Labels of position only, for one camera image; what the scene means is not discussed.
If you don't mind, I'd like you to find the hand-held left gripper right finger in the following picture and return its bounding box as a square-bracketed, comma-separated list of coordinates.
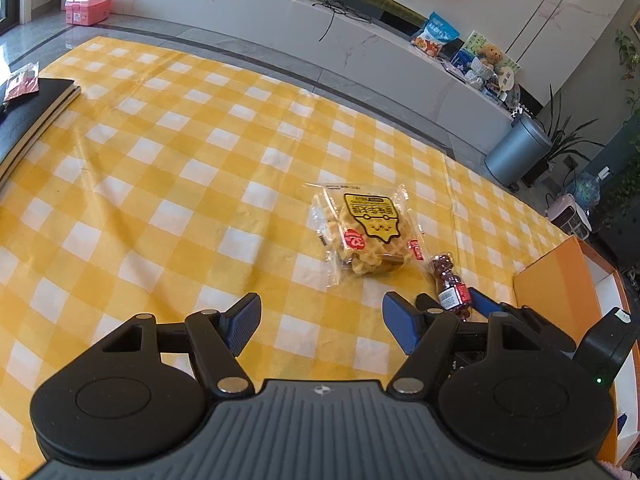
[381, 292, 543, 395]

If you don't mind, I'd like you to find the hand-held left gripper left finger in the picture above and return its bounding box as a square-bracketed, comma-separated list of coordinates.
[97, 292, 263, 396]

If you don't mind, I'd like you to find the orange cardboard box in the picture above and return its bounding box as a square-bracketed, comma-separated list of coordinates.
[513, 237, 640, 466]

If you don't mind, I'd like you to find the waffle packet with yellow label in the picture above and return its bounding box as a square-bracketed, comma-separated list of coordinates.
[307, 182, 426, 288]

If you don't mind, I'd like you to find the dark grey cabinet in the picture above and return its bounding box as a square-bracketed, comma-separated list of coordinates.
[592, 125, 640, 271]

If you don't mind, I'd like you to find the pink heater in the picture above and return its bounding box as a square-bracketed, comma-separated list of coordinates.
[547, 194, 593, 241]

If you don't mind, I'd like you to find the potted long-leaf plant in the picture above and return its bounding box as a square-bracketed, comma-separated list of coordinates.
[520, 85, 606, 188]

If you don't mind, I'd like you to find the blue water bottle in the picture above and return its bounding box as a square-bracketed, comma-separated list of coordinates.
[570, 167, 612, 211]

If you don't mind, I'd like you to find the grey trash can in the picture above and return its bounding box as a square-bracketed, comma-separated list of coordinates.
[484, 114, 553, 191]

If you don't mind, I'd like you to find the ivy plant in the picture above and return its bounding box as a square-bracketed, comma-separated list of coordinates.
[600, 155, 640, 226]

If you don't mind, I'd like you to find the yellow checked tablecloth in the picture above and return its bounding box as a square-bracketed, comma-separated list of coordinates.
[0, 35, 576, 480]

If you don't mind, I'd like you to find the glass decorative plate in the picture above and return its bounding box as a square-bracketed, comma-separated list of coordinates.
[505, 82, 525, 117]

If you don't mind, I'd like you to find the round paper fan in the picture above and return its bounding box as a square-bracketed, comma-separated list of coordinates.
[495, 67, 521, 93]

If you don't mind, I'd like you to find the teddy bear in white basket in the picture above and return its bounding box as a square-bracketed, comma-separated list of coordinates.
[470, 44, 503, 90]

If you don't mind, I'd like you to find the green picture card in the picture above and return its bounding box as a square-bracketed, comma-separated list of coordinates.
[452, 30, 521, 86]

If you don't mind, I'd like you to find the blue snack bag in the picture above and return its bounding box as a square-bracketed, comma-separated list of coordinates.
[411, 11, 461, 58]

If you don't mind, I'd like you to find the hanging vine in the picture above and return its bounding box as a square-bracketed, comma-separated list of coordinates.
[612, 27, 640, 106]

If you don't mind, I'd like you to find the black notebook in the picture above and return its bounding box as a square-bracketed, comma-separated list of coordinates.
[0, 77, 82, 183]

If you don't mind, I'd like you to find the white marble television console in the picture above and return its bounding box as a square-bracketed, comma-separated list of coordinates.
[60, 0, 516, 156]

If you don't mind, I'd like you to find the red packet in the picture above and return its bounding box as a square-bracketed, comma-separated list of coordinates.
[4, 61, 41, 103]

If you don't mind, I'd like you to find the pink storage box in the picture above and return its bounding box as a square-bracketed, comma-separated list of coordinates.
[64, 0, 113, 26]

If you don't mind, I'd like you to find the black cable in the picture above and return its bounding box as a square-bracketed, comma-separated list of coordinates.
[312, 0, 373, 43]

